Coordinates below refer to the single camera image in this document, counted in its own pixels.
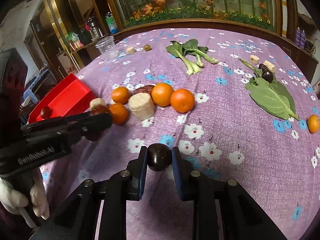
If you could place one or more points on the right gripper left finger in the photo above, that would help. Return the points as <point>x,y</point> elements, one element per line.
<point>97,210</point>

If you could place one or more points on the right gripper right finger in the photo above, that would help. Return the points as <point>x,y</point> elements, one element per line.
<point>221,210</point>

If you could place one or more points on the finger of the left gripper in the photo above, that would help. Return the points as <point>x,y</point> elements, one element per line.
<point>90,126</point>

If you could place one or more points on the white sugarcane chunk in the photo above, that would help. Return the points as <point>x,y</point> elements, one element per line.
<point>96,102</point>
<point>141,106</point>

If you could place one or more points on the orange tangerine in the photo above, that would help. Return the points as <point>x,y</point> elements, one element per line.
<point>119,113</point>
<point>182,100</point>
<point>161,94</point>
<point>120,95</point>

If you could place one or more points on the small tangerine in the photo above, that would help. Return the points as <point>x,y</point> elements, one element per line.
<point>313,123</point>

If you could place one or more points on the large red date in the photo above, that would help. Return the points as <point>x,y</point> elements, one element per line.
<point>46,112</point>

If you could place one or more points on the white gloved left hand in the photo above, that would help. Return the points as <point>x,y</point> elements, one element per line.
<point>16,202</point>

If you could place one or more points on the red shallow tray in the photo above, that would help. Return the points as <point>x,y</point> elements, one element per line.
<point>69,97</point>

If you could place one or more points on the clear plastic cup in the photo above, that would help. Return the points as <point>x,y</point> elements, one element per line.
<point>107,48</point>

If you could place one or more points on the small white chunk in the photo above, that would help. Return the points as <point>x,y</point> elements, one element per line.
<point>130,50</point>

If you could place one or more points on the black thermos jug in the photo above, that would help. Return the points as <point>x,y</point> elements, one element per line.
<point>94,29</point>

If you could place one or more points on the green olive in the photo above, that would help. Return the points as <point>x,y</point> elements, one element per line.
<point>147,47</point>

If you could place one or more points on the green water bottle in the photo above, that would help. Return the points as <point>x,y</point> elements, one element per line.
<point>110,21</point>

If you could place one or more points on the purple floral tablecloth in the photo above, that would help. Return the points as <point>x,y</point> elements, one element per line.
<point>226,135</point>

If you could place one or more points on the bok choy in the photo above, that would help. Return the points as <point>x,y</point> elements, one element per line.
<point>191,54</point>

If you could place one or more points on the large green leaf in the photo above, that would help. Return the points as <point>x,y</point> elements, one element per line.
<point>273,97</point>

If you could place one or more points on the small dark plum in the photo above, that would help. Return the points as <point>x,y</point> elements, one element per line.
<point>267,75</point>

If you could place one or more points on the white chunk near leaf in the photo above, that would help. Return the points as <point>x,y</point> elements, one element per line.
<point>270,66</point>
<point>254,59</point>

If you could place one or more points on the purple bottles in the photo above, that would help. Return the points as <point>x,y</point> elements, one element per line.
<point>300,38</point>

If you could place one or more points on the flower display glass case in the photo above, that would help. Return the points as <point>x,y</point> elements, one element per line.
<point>267,14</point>

